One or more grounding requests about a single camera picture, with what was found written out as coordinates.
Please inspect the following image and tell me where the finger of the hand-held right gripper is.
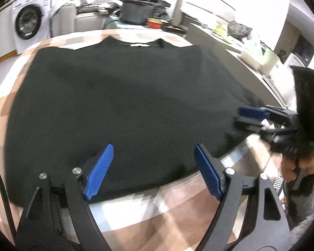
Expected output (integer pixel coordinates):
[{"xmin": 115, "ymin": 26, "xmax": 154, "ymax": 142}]
[
  {"xmin": 238, "ymin": 106, "xmax": 298, "ymax": 122},
  {"xmin": 234, "ymin": 118, "xmax": 286, "ymax": 137}
]

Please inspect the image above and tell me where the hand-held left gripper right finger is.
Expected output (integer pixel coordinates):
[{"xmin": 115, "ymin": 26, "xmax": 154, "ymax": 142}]
[{"xmin": 194, "ymin": 144, "xmax": 291, "ymax": 251}]

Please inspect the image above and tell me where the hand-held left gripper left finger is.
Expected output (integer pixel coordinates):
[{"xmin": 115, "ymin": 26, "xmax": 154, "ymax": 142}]
[{"xmin": 15, "ymin": 143, "xmax": 114, "ymax": 250}]

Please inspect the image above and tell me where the black knitted sweater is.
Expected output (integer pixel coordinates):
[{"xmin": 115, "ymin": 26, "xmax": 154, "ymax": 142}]
[{"xmin": 5, "ymin": 37, "xmax": 278, "ymax": 206}]

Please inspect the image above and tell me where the person's right forearm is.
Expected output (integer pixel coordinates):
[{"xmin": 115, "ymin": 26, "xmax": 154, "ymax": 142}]
[{"xmin": 285, "ymin": 167, "xmax": 314, "ymax": 243}]

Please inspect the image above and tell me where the person's right hand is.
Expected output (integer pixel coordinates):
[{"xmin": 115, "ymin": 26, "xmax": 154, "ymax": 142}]
[{"xmin": 281, "ymin": 154, "xmax": 314, "ymax": 182}]

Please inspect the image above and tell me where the white box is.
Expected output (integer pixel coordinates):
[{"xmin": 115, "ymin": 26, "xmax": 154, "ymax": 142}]
[{"xmin": 241, "ymin": 44, "xmax": 280, "ymax": 74}]

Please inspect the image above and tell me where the grey side cabinet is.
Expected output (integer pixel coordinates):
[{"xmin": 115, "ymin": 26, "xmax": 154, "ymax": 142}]
[{"xmin": 186, "ymin": 22, "xmax": 290, "ymax": 108}]

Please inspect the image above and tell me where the plaid blanket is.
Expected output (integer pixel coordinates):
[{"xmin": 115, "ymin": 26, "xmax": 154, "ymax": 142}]
[{"xmin": 0, "ymin": 29, "xmax": 286, "ymax": 251}]

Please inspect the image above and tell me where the black white striped cloth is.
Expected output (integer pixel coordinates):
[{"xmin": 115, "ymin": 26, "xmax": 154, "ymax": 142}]
[{"xmin": 273, "ymin": 170, "xmax": 287, "ymax": 196}]

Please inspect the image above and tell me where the green packet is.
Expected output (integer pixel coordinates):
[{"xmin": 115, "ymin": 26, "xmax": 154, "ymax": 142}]
[{"xmin": 245, "ymin": 38, "xmax": 262, "ymax": 55}]

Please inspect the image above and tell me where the dark grey cloth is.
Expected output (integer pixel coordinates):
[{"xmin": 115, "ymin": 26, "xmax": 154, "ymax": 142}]
[{"xmin": 228, "ymin": 21, "xmax": 253, "ymax": 36}]

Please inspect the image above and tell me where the yellow green cloth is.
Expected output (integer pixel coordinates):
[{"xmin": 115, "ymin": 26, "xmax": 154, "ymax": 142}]
[{"xmin": 213, "ymin": 25, "xmax": 232, "ymax": 42}]

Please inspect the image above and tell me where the dark tray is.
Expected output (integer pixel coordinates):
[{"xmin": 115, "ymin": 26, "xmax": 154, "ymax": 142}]
[{"xmin": 161, "ymin": 23, "xmax": 186, "ymax": 33}]

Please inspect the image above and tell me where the beige upright board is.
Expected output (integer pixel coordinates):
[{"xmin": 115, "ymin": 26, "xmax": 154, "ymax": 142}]
[{"xmin": 170, "ymin": 0, "xmax": 186, "ymax": 28}]

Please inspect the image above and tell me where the red round tin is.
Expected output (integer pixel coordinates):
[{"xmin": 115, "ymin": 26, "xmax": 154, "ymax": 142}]
[{"xmin": 147, "ymin": 18, "xmax": 163, "ymax": 30}]

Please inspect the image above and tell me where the grey sofa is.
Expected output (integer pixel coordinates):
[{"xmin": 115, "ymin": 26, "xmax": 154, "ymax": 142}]
[{"xmin": 51, "ymin": 0, "xmax": 121, "ymax": 36}]

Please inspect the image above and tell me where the black storage box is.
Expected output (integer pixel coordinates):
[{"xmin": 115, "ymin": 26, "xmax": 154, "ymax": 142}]
[{"xmin": 120, "ymin": 0, "xmax": 156, "ymax": 26}]

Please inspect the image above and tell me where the white washing machine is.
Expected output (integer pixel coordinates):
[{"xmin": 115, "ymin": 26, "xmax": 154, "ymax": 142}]
[{"xmin": 12, "ymin": 0, "xmax": 54, "ymax": 55}]

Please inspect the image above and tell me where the checkered pillow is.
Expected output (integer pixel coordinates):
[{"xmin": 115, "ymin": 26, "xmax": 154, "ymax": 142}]
[{"xmin": 77, "ymin": 4, "xmax": 105, "ymax": 12}]

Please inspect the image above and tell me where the white cabinet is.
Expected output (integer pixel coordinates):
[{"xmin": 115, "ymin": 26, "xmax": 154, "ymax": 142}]
[{"xmin": 0, "ymin": 5, "xmax": 17, "ymax": 68}]

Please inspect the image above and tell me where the light grey blanket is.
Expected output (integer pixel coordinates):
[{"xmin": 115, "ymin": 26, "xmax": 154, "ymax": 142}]
[{"xmin": 48, "ymin": 0, "xmax": 81, "ymax": 19}]

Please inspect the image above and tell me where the black cable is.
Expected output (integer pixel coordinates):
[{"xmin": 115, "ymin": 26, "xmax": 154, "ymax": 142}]
[{"xmin": 0, "ymin": 152, "xmax": 17, "ymax": 239}]

